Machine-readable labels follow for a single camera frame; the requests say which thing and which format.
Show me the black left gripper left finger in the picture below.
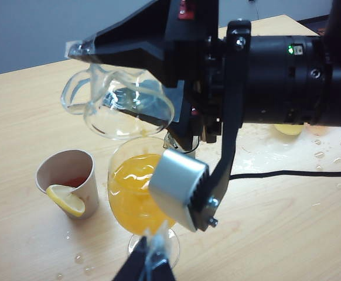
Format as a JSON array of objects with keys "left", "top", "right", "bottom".
[{"left": 113, "top": 235, "right": 149, "bottom": 281}]

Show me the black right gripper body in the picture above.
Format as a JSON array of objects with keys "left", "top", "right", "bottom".
[{"left": 167, "top": 0, "right": 229, "bottom": 153}]

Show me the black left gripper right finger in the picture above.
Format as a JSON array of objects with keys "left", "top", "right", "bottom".
[{"left": 148, "top": 251, "right": 178, "bottom": 281}]

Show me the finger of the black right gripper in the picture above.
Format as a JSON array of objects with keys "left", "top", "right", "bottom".
[
  {"left": 108, "top": 80, "right": 186, "bottom": 138},
  {"left": 66, "top": 0, "right": 186, "bottom": 87}
]

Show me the clear glass measuring cup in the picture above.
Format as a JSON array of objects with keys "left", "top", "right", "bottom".
[{"left": 60, "top": 66, "right": 176, "bottom": 142}]

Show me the grey glass measuring cup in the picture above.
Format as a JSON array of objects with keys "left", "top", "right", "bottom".
[{"left": 163, "top": 131, "right": 201, "bottom": 156}]

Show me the brown paper cup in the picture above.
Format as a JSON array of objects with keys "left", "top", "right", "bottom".
[{"left": 35, "top": 149, "right": 100, "bottom": 220}]

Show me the measuring cup with yellow juice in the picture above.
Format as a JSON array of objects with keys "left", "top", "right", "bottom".
[{"left": 272, "top": 124, "right": 304, "bottom": 136}]

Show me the large clear wine glass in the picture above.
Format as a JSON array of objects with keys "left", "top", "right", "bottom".
[{"left": 107, "top": 136, "right": 180, "bottom": 269}]

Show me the yellow lemon slice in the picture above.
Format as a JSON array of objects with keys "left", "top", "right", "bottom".
[{"left": 46, "top": 184, "right": 86, "bottom": 218}]

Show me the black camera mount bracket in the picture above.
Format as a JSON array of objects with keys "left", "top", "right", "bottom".
[{"left": 199, "top": 19, "right": 252, "bottom": 234}]

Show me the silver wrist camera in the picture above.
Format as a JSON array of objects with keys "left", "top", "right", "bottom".
[{"left": 148, "top": 148, "right": 209, "bottom": 232}]

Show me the black camera cable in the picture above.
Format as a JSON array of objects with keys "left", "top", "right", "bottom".
[{"left": 228, "top": 169, "right": 341, "bottom": 180}]

